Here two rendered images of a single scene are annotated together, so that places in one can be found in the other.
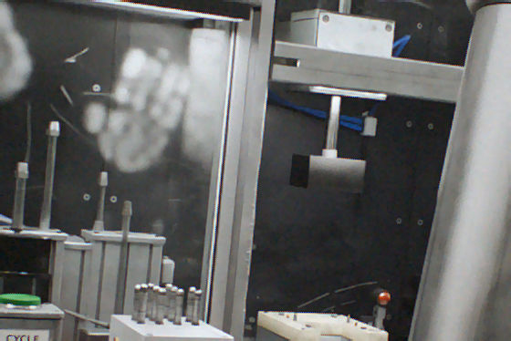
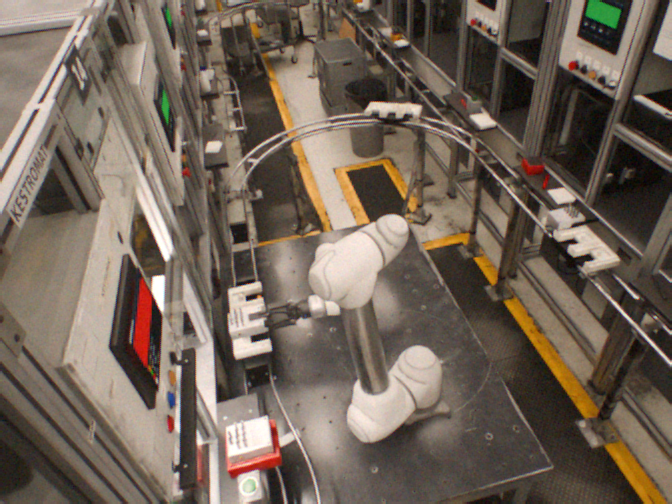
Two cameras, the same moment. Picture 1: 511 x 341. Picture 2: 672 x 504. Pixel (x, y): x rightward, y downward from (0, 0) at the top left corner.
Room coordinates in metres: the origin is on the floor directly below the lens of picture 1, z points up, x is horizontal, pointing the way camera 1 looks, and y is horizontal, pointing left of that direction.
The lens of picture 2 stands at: (0.75, 0.79, 2.36)
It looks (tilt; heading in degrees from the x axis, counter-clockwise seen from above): 41 degrees down; 284
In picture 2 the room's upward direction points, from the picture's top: 6 degrees counter-clockwise
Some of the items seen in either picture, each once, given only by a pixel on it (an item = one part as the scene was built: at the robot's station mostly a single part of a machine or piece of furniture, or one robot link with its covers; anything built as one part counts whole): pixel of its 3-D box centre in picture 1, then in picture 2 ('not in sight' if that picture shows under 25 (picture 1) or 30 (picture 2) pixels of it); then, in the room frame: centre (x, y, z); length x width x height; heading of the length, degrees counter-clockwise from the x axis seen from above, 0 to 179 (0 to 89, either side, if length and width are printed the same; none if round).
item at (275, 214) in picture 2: not in sight; (256, 94); (3.03, -4.54, 0.01); 5.85 x 0.59 x 0.01; 115
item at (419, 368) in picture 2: not in sight; (417, 374); (0.80, -0.25, 0.85); 0.18 x 0.16 x 0.22; 52
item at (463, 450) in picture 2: not in sight; (347, 338); (1.12, -0.53, 0.66); 1.50 x 1.06 x 0.04; 115
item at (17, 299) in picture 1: (19, 304); (249, 486); (1.22, 0.29, 1.03); 0.04 x 0.04 x 0.02
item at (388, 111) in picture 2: not in sight; (393, 114); (1.12, -2.35, 0.84); 0.37 x 0.14 x 0.10; 173
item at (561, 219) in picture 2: not in sight; (565, 215); (0.19, -1.16, 0.92); 0.13 x 0.10 x 0.09; 25
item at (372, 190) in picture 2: not in sight; (376, 191); (1.31, -2.62, 0.01); 1.00 x 0.55 x 0.01; 115
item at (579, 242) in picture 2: not in sight; (576, 244); (0.14, -1.05, 0.84); 0.37 x 0.14 x 0.10; 115
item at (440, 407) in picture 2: not in sight; (417, 390); (0.80, -0.28, 0.71); 0.22 x 0.18 x 0.06; 115
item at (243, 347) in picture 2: not in sight; (250, 321); (1.51, -0.43, 0.84); 0.36 x 0.14 x 0.10; 115
